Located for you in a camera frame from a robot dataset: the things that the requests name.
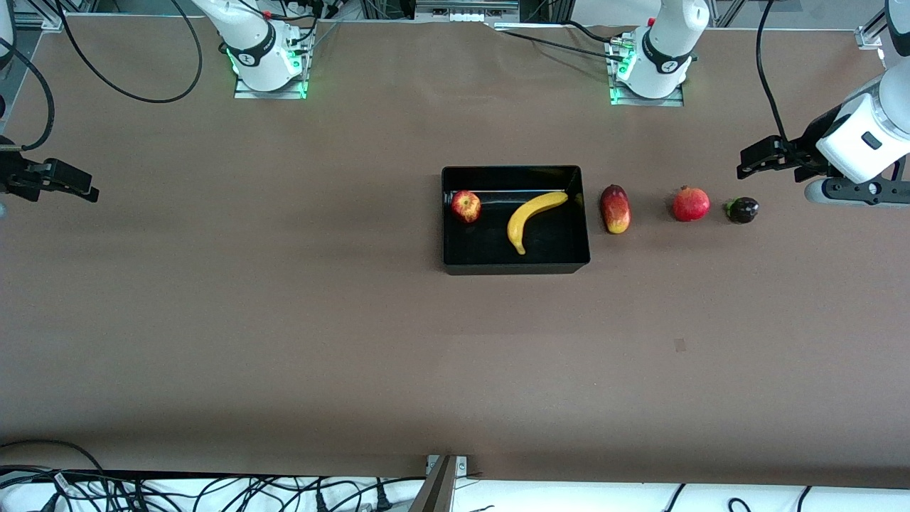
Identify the red yellow mango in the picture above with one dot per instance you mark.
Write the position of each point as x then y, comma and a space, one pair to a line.
615, 210

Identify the dark purple mangosteen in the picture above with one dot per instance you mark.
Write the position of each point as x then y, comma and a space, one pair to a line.
743, 210

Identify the aluminium profile post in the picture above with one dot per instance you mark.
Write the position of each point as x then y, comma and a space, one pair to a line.
435, 494

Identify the silver table edge bracket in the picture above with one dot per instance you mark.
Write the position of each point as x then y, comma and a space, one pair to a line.
462, 466

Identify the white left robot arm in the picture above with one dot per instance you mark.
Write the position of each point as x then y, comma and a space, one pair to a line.
665, 50

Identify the black plastic box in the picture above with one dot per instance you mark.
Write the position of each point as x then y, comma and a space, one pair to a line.
554, 242

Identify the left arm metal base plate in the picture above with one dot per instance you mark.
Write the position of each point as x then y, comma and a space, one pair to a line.
672, 101

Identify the red pomegranate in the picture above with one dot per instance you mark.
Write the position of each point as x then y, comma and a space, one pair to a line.
691, 205

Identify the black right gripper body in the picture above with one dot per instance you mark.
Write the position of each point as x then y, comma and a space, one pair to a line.
13, 175

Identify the yellow banana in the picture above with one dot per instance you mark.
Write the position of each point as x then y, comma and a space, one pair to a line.
522, 217

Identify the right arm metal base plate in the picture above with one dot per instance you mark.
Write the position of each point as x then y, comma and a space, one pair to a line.
245, 94

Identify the grey metal frame bar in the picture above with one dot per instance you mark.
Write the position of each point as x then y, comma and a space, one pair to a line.
466, 18

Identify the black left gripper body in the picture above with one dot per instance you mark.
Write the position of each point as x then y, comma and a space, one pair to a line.
808, 146

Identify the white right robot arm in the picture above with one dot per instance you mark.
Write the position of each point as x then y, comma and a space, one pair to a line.
256, 50

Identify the red yellow apple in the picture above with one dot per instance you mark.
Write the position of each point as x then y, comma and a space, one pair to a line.
466, 207

